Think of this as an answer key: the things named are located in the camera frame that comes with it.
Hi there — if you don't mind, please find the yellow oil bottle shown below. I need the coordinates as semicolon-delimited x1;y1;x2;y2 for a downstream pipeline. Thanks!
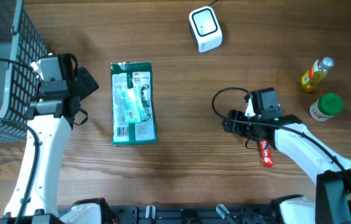
301;57;334;92

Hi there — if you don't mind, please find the red Nescafe stick sachet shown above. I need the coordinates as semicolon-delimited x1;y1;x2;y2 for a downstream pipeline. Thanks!
259;139;274;167

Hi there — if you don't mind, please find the black mounting rail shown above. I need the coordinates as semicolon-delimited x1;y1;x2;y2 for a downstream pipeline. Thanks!
0;198;283;224

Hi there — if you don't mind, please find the green 3M sponge package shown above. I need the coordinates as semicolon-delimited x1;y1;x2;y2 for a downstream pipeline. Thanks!
111;62;157;145

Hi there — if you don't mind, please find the green lid white jar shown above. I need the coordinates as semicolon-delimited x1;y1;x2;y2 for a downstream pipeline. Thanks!
309;93;344;121

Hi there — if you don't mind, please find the black wire basket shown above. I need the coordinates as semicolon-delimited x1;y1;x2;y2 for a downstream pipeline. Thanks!
0;0;47;142

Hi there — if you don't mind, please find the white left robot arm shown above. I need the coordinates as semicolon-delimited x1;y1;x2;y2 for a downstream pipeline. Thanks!
4;54;99;218

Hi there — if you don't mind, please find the mint green wipes pack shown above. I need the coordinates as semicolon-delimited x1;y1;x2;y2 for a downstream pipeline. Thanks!
117;85;151;124

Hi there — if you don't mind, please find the white barcode scanner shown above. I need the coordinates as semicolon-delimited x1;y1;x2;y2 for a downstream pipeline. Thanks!
189;6;223;53

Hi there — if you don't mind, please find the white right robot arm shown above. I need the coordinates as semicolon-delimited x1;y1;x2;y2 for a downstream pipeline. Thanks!
222;110;351;223

